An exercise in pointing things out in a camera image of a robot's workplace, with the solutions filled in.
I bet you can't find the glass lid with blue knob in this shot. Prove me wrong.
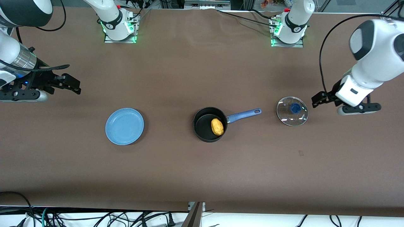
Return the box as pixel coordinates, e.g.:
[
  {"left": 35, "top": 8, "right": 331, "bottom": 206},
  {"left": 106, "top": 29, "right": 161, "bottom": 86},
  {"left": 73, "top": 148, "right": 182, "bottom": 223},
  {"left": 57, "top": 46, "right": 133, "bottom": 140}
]
[{"left": 276, "top": 96, "right": 309, "bottom": 127}]

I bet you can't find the yellow potato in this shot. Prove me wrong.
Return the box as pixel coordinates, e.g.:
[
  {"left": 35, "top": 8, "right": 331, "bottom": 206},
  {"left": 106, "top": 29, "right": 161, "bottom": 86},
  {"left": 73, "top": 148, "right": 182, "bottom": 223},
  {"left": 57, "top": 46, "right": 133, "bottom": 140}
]
[{"left": 211, "top": 118, "right": 224, "bottom": 136}]

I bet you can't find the blue round plate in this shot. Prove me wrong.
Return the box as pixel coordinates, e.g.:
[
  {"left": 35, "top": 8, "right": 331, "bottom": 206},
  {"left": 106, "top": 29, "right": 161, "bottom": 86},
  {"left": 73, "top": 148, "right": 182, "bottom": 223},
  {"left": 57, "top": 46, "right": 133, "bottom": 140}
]
[{"left": 105, "top": 108, "right": 145, "bottom": 146}]

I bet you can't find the orange object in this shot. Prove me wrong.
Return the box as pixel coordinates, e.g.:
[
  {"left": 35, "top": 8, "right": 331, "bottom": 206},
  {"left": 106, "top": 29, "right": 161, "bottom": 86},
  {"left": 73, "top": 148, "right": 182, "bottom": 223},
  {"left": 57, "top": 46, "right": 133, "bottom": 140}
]
[{"left": 260, "top": 0, "right": 284, "bottom": 9}]

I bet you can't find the brown table cover sheet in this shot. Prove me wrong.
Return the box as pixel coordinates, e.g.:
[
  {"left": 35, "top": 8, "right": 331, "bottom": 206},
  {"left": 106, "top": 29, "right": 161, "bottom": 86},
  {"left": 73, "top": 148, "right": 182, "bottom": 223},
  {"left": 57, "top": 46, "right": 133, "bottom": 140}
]
[{"left": 0, "top": 8, "right": 404, "bottom": 218}]

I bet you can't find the grey power strip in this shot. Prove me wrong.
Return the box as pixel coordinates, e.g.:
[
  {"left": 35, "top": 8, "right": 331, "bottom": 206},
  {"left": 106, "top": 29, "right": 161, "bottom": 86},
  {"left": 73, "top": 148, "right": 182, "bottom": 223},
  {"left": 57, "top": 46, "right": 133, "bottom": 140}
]
[{"left": 184, "top": 0, "right": 231, "bottom": 10}]

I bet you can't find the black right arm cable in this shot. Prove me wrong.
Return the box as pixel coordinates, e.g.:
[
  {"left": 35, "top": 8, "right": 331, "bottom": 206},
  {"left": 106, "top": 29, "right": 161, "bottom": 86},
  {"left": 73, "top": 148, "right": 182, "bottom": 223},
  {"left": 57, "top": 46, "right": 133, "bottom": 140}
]
[{"left": 14, "top": 0, "right": 70, "bottom": 72}]

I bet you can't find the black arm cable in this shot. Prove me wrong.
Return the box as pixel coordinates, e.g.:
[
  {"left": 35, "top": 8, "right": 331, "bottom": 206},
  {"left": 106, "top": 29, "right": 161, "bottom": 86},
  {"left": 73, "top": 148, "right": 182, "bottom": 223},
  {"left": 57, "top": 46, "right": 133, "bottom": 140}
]
[
  {"left": 14, "top": 0, "right": 70, "bottom": 72},
  {"left": 319, "top": 14, "right": 384, "bottom": 94}
]

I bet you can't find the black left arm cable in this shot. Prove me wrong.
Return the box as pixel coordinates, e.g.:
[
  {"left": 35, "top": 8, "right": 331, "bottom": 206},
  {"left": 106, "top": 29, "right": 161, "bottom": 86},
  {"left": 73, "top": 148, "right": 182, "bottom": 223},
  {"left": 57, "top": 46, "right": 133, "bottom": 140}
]
[{"left": 319, "top": 14, "right": 384, "bottom": 94}]

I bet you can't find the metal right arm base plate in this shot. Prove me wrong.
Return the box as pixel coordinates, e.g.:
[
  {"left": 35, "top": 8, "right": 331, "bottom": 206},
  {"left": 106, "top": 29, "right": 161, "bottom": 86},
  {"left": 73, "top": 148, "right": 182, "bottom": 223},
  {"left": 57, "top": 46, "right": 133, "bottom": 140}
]
[{"left": 104, "top": 13, "right": 138, "bottom": 44}]

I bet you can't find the aluminium frame profile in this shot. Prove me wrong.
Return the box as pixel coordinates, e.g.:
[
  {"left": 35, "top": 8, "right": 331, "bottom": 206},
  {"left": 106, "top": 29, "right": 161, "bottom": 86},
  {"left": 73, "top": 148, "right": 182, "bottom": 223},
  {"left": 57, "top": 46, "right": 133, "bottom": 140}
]
[{"left": 380, "top": 0, "right": 404, "bottom": 22}]

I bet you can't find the thin black table cable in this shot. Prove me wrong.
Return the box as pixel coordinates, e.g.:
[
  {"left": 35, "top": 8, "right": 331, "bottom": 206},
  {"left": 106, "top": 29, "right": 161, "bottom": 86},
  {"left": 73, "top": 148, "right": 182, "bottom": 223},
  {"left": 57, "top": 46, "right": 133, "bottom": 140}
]
[{"left": 216, "top": 9, "right": 279, "bottom": 28}]

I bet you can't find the black looped floor cable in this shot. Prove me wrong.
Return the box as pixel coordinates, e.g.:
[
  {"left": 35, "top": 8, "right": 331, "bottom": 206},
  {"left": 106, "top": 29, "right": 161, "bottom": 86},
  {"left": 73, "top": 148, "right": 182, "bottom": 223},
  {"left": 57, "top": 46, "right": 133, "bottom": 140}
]
[{"left": 0, "top": 191, "right": 33, "bottom": 227}]

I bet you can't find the black pot with blue handle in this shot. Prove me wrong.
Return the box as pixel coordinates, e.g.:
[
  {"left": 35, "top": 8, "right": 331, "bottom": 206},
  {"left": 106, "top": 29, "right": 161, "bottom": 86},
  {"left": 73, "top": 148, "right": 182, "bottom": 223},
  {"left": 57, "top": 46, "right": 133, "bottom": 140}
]
[{"left": 193, "top": 107, "right": 262, "bottom": 143}]

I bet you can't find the green cable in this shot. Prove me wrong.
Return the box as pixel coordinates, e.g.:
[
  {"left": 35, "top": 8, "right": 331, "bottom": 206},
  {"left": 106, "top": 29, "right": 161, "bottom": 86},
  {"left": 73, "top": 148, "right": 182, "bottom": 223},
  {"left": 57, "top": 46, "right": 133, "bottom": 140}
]
[{"left": 41, "top": 207, "right": 51, "bottom": 227}]

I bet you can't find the brown wooden post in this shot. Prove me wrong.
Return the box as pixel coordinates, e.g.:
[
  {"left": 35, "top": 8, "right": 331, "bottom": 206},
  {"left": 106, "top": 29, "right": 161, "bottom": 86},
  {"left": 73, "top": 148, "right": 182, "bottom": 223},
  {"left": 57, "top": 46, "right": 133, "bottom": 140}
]
[{"left": 181, "top": 202, "right": 204, "bottom": 227}]

